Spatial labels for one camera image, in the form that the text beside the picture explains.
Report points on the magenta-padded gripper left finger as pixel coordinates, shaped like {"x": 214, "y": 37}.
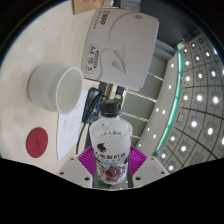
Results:
{"x": 73, "y": 168}

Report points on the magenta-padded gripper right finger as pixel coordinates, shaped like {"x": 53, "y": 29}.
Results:
{"x": 150, "y": 168}

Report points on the clear plastic drink bottle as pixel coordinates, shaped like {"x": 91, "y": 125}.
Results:
{"x": 110, "y": 140}

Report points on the white printed paper sheet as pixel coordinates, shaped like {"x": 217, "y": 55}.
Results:
{"x": 68, "y": 130}

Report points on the flat round red coaster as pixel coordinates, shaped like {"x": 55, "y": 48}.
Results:
{"x": 37, "y": 142}

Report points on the black desk phone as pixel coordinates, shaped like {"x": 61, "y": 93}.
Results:
{"x": 90, "y": 103}

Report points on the recessed ceiling lights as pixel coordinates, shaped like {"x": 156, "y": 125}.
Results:
{"x": 196, "y": 110}

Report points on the white ceramic cup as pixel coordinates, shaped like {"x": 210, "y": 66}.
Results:
{"x": 50, "y": 86}

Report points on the white copy paper carton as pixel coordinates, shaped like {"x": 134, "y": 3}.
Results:
{"x": 120, "y": 46}

